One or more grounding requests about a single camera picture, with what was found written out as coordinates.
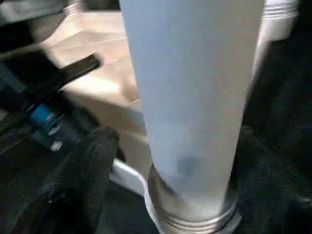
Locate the black work mat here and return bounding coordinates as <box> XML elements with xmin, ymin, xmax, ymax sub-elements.
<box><xmin>0</xmin><ymin>0</ymin><xmax>312</xmax><ymax>234</ymax></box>

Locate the white plastic table top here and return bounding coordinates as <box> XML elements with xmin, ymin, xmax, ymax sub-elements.
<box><xmin>26</xmin><ymin>7</ymin><xmax>297</xmax><ymax>234</ymax></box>

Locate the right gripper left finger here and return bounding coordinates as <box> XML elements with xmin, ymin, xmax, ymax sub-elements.
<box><xmin>24</xmin><ymin>126</ymin><xmax>120</xmax><ymax>234</ymax></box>

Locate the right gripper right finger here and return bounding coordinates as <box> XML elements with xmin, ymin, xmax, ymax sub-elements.
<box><xmin>233</xmin><ymin>125</ymin><xmax>312</xmax><ymax>234</ymax></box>

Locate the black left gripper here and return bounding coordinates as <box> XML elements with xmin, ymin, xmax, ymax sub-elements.
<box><xmin>0</xmin><ymin>48</ymin><xmax>105</xmax><ymax>152</ymax></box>

